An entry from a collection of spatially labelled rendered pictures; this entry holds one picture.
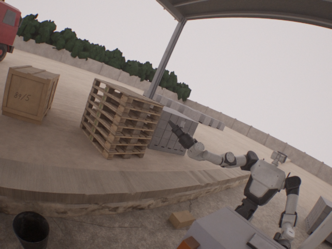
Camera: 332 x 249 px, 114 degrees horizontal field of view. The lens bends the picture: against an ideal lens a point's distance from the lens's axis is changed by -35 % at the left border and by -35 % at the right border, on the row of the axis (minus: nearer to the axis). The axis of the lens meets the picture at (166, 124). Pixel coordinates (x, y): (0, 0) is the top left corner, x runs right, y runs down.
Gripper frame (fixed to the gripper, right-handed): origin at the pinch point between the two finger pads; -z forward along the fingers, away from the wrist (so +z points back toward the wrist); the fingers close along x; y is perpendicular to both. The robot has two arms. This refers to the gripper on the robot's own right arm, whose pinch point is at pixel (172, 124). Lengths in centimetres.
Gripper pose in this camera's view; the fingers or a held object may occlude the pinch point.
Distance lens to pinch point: 110.4
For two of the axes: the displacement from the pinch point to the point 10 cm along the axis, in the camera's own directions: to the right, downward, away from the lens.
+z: 6.5, 7.4, -1.8
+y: -7.4, 6.7, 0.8
